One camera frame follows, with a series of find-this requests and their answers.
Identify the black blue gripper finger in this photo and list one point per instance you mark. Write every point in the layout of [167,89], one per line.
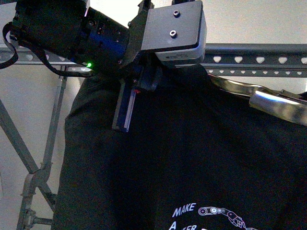
[124,107]

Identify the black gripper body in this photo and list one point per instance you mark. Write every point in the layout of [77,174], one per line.
[141,69]

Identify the black printed t-shirt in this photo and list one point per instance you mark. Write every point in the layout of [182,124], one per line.
[195,158]

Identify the metallic clothes hanger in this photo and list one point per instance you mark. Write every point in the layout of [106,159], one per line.
[282,104]

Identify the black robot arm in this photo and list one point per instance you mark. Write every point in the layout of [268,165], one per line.
[85,36]

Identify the grey perforated metal rack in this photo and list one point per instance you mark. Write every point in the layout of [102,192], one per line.
[35,101]

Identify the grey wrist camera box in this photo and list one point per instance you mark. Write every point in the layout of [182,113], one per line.
[176,33]

